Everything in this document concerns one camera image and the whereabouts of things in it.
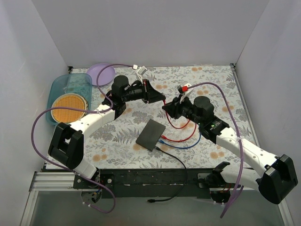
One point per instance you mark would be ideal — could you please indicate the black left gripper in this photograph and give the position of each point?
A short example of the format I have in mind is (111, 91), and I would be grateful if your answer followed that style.
(146, 91)

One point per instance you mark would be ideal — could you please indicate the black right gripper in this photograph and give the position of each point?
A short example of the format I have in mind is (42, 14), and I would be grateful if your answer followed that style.
(178, 108)

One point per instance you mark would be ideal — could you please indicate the black network switch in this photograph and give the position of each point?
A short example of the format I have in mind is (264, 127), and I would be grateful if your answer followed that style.
(150, 135)

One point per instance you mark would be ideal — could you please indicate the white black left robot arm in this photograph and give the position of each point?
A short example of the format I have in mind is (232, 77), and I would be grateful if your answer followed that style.
(67, 144)

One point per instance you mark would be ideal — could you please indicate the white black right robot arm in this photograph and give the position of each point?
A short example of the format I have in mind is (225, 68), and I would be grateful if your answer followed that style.
(273, 176)

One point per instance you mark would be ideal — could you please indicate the purple plastic plate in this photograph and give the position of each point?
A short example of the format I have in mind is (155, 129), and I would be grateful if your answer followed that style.
(105, 77)

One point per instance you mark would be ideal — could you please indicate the teal plastic tray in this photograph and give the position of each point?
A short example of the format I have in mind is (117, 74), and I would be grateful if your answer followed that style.
(70, 90)

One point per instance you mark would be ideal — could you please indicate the orange woven round coaster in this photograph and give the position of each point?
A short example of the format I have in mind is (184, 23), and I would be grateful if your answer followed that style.
(68, 108)

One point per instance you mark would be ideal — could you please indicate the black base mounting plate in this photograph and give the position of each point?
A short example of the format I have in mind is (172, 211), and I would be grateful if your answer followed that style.
(163, 183)

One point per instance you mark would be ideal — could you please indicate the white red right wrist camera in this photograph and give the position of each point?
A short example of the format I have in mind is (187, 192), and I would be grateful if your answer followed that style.
(185, 90)

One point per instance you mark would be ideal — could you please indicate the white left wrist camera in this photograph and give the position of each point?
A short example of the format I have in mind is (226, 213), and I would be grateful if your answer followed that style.
(139, 71)

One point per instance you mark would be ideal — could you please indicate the aluminium frame rail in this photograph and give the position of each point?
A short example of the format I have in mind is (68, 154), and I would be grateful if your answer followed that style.
(52, 181)

